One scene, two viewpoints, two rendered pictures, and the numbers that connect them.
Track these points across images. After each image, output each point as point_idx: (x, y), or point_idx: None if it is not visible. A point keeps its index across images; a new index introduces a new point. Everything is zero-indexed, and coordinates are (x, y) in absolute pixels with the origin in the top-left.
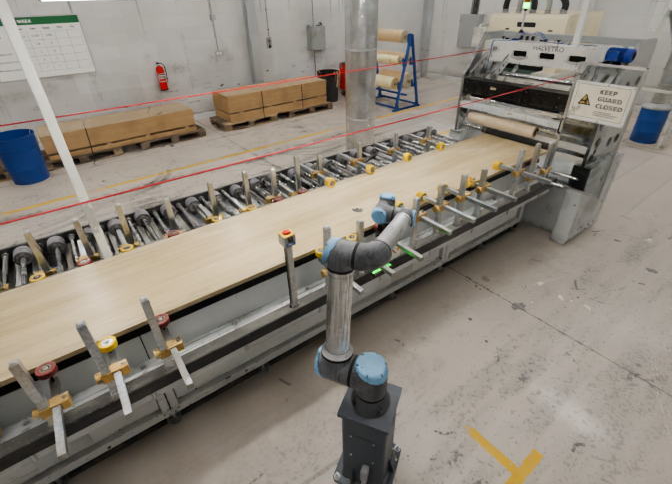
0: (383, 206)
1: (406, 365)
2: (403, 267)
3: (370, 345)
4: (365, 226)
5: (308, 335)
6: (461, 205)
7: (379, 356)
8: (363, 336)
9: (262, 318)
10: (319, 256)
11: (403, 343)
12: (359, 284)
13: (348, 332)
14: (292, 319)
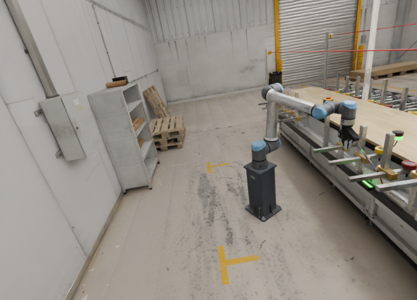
0: (331, 101)
1: (321, 251)
2: (399, 222)
3: (347, 238)
4: (406, 157)
5: (350, 197)
6: None
7: (260, 145)
8: (360, 238)
9: (317, 139)
10: None
11: (347, 261)
12: (350, 175)
13: (267, 127)
14: None
